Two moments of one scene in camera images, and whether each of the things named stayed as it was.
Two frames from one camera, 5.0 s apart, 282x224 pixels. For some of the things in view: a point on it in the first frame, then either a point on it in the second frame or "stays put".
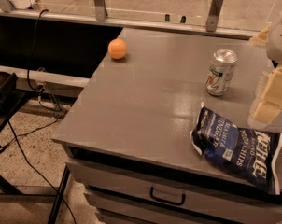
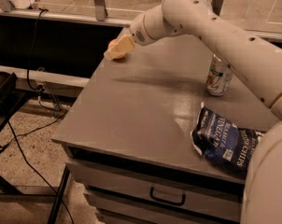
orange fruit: (118, 49) stays put
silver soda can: (219, 76) stays put
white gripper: (279, 40) → (139, 31)
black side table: (6, 94) stays put
